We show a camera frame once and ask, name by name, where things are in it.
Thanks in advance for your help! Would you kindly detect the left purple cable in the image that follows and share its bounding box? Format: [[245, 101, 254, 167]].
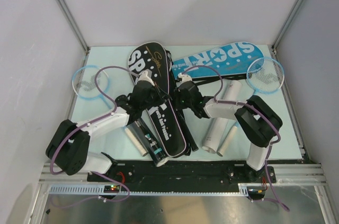
[[49, 66, 145, 209]]

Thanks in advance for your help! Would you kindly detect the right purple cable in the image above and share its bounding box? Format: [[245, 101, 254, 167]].
[[181, 65, 289, 213]]

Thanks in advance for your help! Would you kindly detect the purple cable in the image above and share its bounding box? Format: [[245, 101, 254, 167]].
[[181, 65, 289, 213], [49, 66, 145, 209]]

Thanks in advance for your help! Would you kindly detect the blue racket right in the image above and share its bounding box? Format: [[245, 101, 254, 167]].
[[246, 57, 284, 97]]

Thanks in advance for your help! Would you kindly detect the right aluminium frame post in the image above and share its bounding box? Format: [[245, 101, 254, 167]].
[[271, 0, 306, 51]]

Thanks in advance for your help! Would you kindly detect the black shuttlecock tube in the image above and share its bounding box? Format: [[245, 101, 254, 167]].
[[124, 119, 168, 167]]

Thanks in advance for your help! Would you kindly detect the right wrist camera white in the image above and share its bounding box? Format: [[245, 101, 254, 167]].
[[177, 73, 192, 83]]

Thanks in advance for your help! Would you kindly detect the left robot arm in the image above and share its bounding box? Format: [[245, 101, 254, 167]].
[[46, 80, 170, 181]]

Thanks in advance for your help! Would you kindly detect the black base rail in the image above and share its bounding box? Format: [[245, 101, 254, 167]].
[[87, 159, 278, 193]]

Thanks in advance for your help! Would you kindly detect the white racket on blue bag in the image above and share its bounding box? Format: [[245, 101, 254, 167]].
[[180, 111, 199, 152]]

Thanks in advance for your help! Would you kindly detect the blue racket bag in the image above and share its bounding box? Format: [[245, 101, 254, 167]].
[[172, 42, 264, 80]]

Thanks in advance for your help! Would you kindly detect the white shuttlecock tube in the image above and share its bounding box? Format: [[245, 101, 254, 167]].
[[202, 80, 242, 154]]

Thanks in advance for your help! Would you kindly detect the blue racket left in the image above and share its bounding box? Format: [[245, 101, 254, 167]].
[[72, 64, 148, 157]]

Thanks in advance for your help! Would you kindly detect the left aluminium frame post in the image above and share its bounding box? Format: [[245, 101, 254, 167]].
[[56, 0, 90, 54]]

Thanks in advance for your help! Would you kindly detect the black racket bag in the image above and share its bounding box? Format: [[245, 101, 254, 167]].
[[127, 41, 191, 158]]

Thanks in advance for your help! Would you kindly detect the white cable duct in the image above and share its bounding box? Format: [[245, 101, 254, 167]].
[[49, 184, 265, 196]]

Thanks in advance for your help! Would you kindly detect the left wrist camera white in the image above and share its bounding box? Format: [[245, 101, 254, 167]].
[[136, 69, 154, 85]]

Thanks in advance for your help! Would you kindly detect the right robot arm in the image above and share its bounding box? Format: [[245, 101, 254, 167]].
[[174, 81, 283, 182]]

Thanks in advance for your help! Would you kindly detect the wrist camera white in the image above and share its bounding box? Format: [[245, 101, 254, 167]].
[[177, 73, 192, 83], [136, 69, 154, 85]]

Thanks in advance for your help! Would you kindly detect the aluminium frame post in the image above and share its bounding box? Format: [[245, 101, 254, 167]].
[[271, 0, 306, 51], [56, 0, 90, 54]]

